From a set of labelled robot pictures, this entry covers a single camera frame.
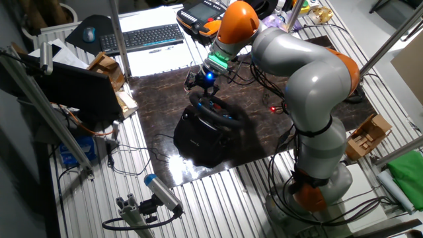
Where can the white paper roll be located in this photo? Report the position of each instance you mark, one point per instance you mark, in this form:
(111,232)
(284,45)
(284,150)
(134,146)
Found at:
(393,190)

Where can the dark laptop monitor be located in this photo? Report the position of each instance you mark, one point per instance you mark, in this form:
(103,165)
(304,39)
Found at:
(79,89)

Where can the open cardboard box with inserts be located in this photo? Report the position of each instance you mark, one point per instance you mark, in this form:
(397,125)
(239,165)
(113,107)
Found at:
(370,135)

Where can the blue tissue pack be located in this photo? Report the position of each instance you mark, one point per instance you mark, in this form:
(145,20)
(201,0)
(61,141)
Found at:
(79,150)

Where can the black mouse pad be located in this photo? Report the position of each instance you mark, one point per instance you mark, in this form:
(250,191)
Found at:
(102,26)

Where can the dark marble pattern mat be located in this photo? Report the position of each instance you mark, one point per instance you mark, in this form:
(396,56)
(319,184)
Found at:
(158,99)

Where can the horizontal aluminium profile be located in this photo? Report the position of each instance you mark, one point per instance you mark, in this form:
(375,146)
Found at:
(400,150)

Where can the loose white paper stack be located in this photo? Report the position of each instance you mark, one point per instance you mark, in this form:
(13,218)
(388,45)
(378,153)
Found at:
(69,57)

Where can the white round bucket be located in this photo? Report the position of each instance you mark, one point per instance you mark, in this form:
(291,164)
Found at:
(75,13)

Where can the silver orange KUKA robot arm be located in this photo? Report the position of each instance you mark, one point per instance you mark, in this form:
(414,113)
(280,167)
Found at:
(314,86)

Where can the yellow green button box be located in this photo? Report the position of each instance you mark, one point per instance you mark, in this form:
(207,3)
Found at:
(305,6)

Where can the aluminium frame post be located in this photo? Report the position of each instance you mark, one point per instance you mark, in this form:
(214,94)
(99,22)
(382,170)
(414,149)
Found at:
(294,15)
(396,33)
(119,39)

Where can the black computer keyboard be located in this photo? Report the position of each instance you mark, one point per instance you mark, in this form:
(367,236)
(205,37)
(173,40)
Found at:
(142,38)

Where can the long slanted aluminium profile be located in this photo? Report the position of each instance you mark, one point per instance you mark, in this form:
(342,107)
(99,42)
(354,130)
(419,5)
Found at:
(43,105)

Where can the large white paper sheet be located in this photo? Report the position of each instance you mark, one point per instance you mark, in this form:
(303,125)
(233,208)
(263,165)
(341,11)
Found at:
(155,63)

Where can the white square base plate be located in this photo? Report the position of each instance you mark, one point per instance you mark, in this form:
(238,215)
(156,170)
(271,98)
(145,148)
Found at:
(367,178)

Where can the green cloth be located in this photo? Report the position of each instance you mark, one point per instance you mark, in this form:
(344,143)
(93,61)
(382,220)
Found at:
(408,175)

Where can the short aluminium profile stub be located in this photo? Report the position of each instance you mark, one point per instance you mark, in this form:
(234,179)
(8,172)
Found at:
(132,215)

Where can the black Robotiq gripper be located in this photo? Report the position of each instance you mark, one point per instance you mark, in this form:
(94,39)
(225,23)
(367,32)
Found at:
(207,79)

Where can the orange black teach pendant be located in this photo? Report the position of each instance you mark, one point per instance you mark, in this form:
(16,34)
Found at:
(198,13)

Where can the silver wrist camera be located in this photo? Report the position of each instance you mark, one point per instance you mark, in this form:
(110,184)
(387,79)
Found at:
(215,67)

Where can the golden shiny object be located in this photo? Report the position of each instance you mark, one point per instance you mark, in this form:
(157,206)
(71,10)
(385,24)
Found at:
(321,15)

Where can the green printed camera mount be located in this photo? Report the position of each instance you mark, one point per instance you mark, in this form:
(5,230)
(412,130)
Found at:
(219,59)

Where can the brown cardboard box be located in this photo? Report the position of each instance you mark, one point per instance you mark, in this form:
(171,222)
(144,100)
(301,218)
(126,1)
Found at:
(107,67)

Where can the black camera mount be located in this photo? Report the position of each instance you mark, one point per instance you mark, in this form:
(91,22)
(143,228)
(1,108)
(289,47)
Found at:
(148,208)

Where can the black racing steering wheel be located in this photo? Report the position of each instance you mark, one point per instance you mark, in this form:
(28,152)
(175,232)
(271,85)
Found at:
(228,121)

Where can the grey blue computer mouse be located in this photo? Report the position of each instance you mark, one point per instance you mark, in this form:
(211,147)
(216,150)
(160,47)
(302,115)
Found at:
(89,34)

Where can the silver camera with blue cap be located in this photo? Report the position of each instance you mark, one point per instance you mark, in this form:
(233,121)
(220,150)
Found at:
(162,191)

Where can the small red LED board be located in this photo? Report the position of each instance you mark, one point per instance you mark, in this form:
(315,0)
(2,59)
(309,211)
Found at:
(273,109)

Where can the beige cardboard sheet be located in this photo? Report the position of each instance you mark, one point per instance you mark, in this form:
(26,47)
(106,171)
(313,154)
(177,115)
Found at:
(409,72)

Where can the purple plastic bag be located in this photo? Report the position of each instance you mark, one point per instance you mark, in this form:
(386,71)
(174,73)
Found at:
(274,22)

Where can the black Logitech wheel base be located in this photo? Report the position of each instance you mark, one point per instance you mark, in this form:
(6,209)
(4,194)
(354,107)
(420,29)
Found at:
(198,145)

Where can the plain silver camera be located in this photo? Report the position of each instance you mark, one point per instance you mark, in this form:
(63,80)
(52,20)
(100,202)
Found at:
(46,57)

